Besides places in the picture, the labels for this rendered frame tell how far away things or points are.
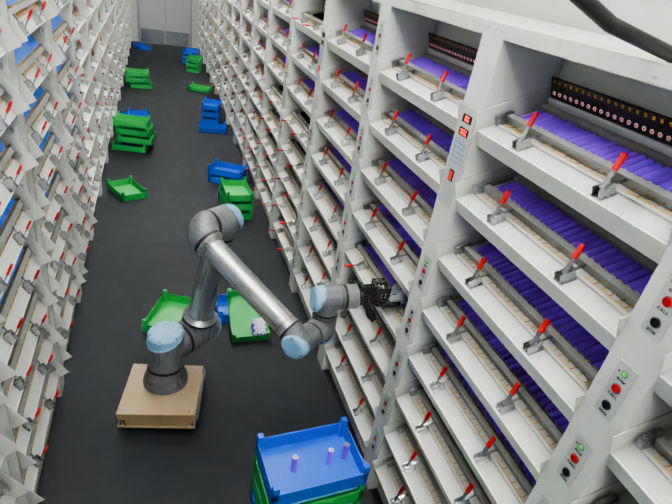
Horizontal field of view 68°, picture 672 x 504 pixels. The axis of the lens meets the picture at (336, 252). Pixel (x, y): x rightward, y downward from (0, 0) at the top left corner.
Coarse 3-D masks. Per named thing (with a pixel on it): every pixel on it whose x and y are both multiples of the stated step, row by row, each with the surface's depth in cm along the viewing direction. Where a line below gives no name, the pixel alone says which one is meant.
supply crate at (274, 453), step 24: (288, 432) 158; (312, 432) 162; (336, 432) 166; (264, 456) 155; (288, 456) 156; (312, 456) 158; (336, 456) 159; (360, 456) 155; (264, 480) 147; (288, 480) 149; (312, 480) 150; (336, 480) 146; (360, 480) 150
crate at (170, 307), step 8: (168, 296) 289; (176, 296) 288; (184, 296) 288; (160, 304) 285; (168, 304) 288; (176, 304) 289; (184, 304) 290; (152, 312) 274; (160, 312) 280; (168, 312) 282; (176, 312) 283; (144, 320) 261; (152, 320) 274; (160, 320) 275; (168, 320) 276; (176, 320) 277; (144, 328) 264
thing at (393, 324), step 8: (352, 240) 224; (360, 240) 225; (344, 248) 225; (352, 248) 226; (352, 256) 221; (360, 256) 220; (360, 272) 211; (360, 280) 211; (368, 280) 206; (384, 312) 189; (392, 312) 188; (384, 320) 189; (392, 320) 184; (400, 320) 184; (392, 328) 181
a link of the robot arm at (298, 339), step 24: (192, 240) 179; (216, 240) 179; (216, 264) 177; (240, 264) 177; (240, 288) 174; (264, 288) 175; (264, 312) 172; (288, 312) 173; (288, 336) 167; (312, 336) 171
